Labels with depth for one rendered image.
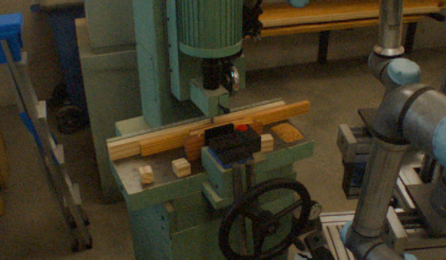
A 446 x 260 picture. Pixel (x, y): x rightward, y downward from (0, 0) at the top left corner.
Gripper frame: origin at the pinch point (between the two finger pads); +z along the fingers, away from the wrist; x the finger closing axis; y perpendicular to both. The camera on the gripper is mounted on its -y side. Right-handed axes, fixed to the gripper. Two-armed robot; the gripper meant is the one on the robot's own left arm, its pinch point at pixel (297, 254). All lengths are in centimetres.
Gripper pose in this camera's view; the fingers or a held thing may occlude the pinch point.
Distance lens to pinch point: 135.0
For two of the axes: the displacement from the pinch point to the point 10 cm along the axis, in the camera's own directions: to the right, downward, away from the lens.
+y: 2.7, 9.6, 1.1
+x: 9.0, -2.9, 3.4
